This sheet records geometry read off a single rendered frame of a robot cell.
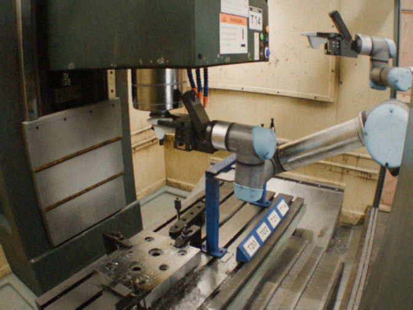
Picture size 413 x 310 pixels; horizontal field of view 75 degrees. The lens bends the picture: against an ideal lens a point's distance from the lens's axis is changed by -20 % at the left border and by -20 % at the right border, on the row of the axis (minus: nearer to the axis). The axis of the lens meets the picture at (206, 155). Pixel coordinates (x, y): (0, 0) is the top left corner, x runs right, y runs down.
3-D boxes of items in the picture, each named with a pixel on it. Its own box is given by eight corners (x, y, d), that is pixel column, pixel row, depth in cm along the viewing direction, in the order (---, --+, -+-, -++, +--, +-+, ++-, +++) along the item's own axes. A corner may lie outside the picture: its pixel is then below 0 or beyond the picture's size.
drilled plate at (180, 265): (201, 260, 106) (200, 249, 104) (146, 309, 83) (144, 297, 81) (149, 240, 117) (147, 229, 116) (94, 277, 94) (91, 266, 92)
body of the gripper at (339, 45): (329, 55, 96) (360, 58, 95) (329, 30, 93) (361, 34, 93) (322, 54, 103) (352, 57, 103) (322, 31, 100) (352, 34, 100)
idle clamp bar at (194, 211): (208, 217, 142) (208, 204, 140) (178, 247, 120) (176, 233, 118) (198, 214, 144) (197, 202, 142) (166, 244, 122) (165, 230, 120)
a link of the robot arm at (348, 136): (405, 88, 68) (260, 143, 100) (405, 92, 60) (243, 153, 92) (420, 130, 69) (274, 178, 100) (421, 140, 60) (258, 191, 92)
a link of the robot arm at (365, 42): (371, 35, 92) (362, 35, 100) (360, 33, 93) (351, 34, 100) (371, 56, 95) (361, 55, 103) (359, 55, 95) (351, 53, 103)
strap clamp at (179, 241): (201, 250, 118) (201, 217, 113) (181, 269, 107) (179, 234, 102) (194, 248, 119) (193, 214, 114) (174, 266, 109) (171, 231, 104)
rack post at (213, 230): (227, 251, 117) (230, 178, 107) (220, 258, 113) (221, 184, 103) (204, 243, 122) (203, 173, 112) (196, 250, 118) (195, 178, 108)
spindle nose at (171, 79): (153, 99, 103) (152, 63, 99) (197, 103, 96) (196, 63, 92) (120, 109, 89) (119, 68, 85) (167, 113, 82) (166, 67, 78)
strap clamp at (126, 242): (137, 264, 109) (131, 230, 103) (131, 269, 106) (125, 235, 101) (112, 251, 115) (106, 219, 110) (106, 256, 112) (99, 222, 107)
